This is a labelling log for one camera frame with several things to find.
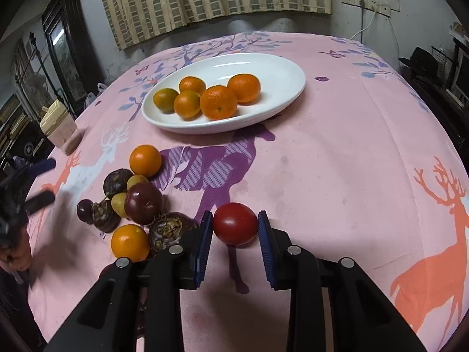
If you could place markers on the large dark red plum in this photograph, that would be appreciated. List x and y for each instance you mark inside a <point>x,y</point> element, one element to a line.
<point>143,202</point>

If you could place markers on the pink container with cream lid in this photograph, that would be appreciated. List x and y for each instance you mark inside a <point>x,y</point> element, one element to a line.
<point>58,126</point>

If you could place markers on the white wall socket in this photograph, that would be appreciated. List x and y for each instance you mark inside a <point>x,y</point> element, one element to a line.
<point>366,2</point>

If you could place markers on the mangosteen left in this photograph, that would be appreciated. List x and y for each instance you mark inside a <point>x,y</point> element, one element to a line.
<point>105,217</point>

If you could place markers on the red tomato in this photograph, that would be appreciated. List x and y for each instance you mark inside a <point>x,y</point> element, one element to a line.
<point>235,223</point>

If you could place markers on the greenish orange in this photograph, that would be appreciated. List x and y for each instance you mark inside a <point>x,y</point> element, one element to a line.
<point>165,99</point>

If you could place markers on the checked beige curtain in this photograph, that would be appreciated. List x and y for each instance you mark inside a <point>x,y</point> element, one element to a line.
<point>205,0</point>

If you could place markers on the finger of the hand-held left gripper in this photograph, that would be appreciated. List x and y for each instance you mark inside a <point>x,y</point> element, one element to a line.
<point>38,168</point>
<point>41,201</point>

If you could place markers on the white plastic bag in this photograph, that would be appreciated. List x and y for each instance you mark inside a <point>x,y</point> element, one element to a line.
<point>93,95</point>

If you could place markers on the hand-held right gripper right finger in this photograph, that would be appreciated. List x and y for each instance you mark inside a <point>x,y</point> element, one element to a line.
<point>264,249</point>

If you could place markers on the black hat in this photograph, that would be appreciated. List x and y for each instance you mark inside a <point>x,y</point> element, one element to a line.
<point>421,60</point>

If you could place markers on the pink printed tablecloth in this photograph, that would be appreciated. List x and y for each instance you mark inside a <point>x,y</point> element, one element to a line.
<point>329,176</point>

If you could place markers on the small dark red plum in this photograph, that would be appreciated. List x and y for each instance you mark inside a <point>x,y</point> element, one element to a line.
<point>84,211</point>

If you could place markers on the person's left hand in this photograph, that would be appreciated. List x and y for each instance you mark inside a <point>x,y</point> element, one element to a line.
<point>20,255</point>

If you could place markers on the large orange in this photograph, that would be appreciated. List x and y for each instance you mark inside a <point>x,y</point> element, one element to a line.
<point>218,102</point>
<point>244,88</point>

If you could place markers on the small orange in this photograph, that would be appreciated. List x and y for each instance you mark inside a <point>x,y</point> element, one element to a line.
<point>193,83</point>
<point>187,104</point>

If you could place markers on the dark wooden cabinet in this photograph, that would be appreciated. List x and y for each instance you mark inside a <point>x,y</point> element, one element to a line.
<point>67,44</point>

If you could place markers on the white oval plate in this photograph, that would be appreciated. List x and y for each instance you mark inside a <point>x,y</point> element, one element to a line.
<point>271,77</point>

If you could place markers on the small yellow-green fruit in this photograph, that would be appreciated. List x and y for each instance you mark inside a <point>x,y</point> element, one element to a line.
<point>136,180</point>
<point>118,205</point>

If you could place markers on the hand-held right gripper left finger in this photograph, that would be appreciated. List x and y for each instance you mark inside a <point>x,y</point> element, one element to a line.
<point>204,249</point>

